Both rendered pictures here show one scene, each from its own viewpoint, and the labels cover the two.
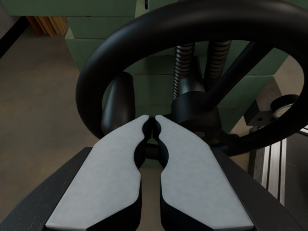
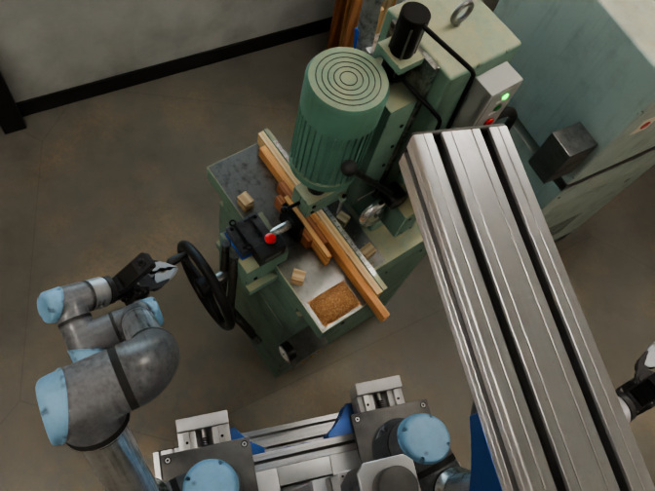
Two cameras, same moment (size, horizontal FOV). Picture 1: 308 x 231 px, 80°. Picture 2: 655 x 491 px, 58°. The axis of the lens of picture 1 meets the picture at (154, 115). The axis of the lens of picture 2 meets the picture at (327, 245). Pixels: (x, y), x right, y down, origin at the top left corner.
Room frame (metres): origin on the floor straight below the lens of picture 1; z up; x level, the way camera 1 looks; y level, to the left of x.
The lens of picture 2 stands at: (-0.16, -0.60, 2.42)
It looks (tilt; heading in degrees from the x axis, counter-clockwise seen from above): 63 degrees down; 36
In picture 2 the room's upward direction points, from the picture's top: 21 degrees clockwise
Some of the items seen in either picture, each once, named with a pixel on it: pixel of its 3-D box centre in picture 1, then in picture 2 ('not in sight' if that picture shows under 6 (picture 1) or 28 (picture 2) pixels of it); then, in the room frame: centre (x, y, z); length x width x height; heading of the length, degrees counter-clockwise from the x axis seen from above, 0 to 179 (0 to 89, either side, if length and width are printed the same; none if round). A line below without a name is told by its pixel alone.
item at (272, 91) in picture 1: (261, 101); (304, 346); (0.33, -0.31, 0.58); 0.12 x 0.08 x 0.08; 1
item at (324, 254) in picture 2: not in sight; (306, 230); (0.43, -0.09, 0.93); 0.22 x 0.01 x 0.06; 91
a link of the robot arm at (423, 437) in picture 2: not in sight; (420, 442); (0.33, -0.72, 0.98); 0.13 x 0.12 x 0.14; 83
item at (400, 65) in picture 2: not in sight; (405, 43); (0.61, -0.05, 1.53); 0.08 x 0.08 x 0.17; 1
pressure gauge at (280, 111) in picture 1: (283, 107); (288, 352); (0.26, -0.31, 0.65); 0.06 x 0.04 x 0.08; 91
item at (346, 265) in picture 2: not in sight; (321, 230); (0.47, -0.11, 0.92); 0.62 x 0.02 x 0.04; 91
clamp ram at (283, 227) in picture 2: not in sight; (282, 227); (0.37, -0.06, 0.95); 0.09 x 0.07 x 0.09; 91
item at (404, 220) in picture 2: not in sight; (400, 210); (0.65, -0.20, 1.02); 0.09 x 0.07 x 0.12; 91
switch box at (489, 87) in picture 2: not in sight; (485, 101); (0.79, -0.19, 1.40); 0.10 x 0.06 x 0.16; 1
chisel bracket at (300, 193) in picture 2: not in sight; (320, 193); (0.49, -0.05, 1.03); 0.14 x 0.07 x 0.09; 1
